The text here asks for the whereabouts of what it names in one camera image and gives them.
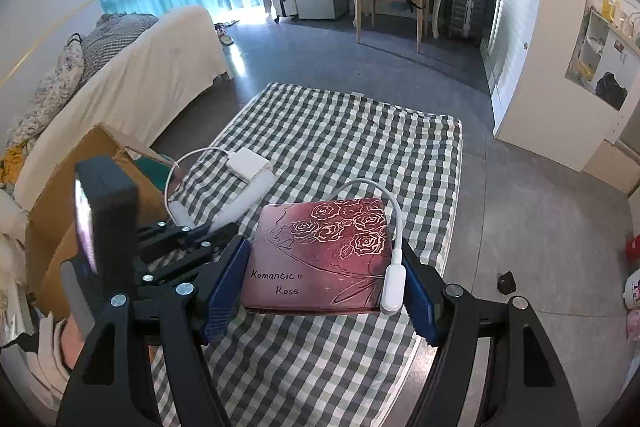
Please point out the brown cardboard box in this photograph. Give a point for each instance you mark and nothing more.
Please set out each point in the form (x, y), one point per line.
(52, 252)

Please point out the bed with beige cover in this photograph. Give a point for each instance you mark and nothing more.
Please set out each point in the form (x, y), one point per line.
(150, 72)

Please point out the red bottle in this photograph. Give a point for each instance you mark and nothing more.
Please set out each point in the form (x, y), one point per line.
(634, 247)

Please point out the yellow bottle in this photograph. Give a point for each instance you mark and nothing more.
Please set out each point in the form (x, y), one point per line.
(608, 6)

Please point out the white clip lamp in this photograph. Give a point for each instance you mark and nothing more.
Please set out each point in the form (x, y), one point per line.
(392, 292)

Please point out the white cloth pile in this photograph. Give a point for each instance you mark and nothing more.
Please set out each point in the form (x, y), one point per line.
(30, 357)

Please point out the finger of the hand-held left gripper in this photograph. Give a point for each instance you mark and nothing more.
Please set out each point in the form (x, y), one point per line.
(190, 264)
(175, 231)

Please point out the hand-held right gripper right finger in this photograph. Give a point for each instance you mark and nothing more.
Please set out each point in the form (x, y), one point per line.
(420, 307)

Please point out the yellow cloth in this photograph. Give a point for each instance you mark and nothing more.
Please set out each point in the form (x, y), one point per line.
(10, 164)

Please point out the pink printed bag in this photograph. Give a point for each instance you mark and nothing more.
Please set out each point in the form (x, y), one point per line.
(634, 302)

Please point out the red rose-print notebook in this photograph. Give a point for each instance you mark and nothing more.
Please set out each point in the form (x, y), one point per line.
(310, 257)

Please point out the floral pillow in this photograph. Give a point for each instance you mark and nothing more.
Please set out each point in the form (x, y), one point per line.
(50, 92)

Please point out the dark green object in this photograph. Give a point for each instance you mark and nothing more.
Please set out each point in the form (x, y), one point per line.
(152, 172)

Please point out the person's left hand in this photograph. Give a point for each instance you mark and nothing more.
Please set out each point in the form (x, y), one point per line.
(75, 342)

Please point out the white louvered sliding door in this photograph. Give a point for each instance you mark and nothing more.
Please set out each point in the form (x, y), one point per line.
(517, 7)

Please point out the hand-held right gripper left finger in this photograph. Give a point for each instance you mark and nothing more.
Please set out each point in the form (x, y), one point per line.
(225, 302)

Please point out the small black object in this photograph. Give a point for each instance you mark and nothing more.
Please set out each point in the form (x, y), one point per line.
(506, 283)

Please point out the grey patterned blanket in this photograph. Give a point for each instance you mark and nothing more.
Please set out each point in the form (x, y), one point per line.
(115, 42)

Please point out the black kitchen bag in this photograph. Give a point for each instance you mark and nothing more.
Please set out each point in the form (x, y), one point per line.
(611, 91)

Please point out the white power strip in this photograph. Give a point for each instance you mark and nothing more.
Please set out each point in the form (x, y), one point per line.
(245, 202)

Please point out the pair of slippers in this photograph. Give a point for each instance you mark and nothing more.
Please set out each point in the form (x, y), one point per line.
(226, 34)

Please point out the white power adapter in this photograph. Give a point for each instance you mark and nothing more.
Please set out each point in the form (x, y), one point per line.
(247, 164)

